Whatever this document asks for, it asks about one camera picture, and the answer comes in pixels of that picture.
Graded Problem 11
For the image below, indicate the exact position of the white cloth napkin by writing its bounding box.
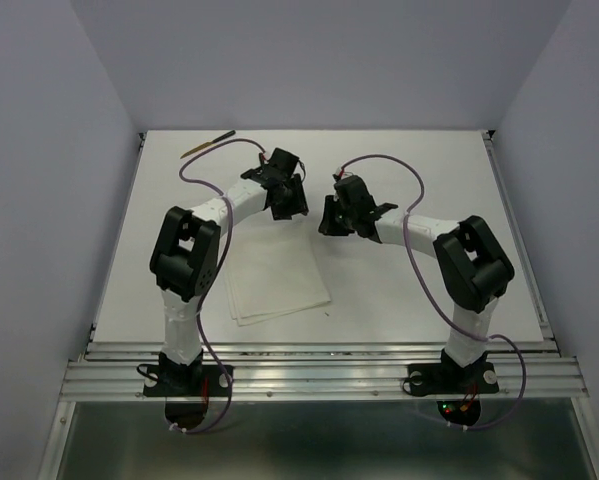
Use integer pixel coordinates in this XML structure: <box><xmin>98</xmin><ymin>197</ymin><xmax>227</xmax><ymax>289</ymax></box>
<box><xmin>225</xmin><ymin>222</ymin><xmax>331</xmax><ymax>327</ymax></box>

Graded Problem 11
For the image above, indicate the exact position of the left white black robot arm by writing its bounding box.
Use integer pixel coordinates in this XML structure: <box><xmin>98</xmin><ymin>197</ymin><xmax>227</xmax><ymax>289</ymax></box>
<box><xmin>148</xmin><ymin>170</ymin><xmax>309</xmax><ymax>394</ymax></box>

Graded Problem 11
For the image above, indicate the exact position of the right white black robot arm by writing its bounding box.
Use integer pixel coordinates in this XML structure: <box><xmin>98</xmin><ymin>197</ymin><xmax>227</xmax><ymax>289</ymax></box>
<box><xmin>318</xmin><ymin>194</ymin><xmax>515</xmax><ymax>390</ymax></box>

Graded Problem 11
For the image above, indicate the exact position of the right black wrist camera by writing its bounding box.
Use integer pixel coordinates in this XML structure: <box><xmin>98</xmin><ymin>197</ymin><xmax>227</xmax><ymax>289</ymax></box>
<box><xmin>334</xmin><ymin>175</ymin><xmax>398</xmax><ymax>230</ymax></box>

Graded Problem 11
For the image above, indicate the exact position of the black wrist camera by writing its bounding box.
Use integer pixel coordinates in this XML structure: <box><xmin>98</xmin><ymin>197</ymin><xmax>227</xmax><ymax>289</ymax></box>
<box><xmin>334</xmin><ymin>175</ymin><xmax>398</xmax><ymax>230</ymax></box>
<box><xmin>240</xmin><ymin>148</ymin><xmax>306</xmax><ymax>190</ymax></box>

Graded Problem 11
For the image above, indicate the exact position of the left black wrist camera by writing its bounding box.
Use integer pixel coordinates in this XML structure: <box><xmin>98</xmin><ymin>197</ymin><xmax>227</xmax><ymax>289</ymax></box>
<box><xmin>240</xmin><ymin>148</ymin><xmax>306</xmax><ymax>190</ymax></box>

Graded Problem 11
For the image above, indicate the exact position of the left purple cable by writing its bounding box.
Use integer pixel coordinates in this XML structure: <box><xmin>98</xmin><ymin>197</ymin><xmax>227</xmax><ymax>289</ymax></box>
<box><xmin>168</xmin><ymin>137</ymin><xmax>275</xmax><ymax>435</ymax></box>

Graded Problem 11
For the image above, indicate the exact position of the purple cable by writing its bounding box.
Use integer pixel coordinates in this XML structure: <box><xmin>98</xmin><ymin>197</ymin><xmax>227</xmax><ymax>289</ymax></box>
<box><xmin>168</xmin><ymin>137</ymin><xmax>275</xmax><ymax>435</ymax></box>
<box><xmin>334</xmin><ymin>153</ymin><xmax>526</xmax><ymax>432</ymax></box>

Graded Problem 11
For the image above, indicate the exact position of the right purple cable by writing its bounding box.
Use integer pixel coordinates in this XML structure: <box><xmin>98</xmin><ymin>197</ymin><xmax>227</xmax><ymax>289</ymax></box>
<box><xmin>334</xmin><ymin>153</ymin><xmax>526</xmax><ymax>432</ymax></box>

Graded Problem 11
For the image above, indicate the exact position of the gold knife green handle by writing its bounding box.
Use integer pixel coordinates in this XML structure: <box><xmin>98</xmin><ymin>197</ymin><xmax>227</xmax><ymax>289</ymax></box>
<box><xmin>180</xmin><ymin>130</ymin><xmax>236</xmax><ymax>159</ymax></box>

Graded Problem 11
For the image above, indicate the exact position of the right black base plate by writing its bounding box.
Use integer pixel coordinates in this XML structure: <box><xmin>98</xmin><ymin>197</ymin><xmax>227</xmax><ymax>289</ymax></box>
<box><xmin>401</xmin><ymin>362</ymin><xmax>500</xmax><ymax>397</ymax></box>

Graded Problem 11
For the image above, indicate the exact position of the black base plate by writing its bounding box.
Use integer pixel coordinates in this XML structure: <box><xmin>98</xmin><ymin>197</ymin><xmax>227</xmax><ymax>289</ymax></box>
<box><xmin>401</xmin><ymin>362</ymin><xmax>500</xmax><ymax>397</ymax></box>
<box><xmin>136</xmin><ymin>363</ymin><xmax>231</xmax><ymax>399</ymax></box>

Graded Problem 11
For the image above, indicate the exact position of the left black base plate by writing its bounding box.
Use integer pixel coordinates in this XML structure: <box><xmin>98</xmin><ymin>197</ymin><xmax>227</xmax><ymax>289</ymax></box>
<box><xmin>136</xmin><ymin>363</ymin><xmax>231</xmax><ymax>399</ymax></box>

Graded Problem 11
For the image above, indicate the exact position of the aluminium rail frame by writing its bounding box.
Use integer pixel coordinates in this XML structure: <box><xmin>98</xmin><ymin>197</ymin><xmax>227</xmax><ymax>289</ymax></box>
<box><xmin>41</xmin><ymin>130</ymin><xmax>599</xmax><ymax>479</ymax></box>

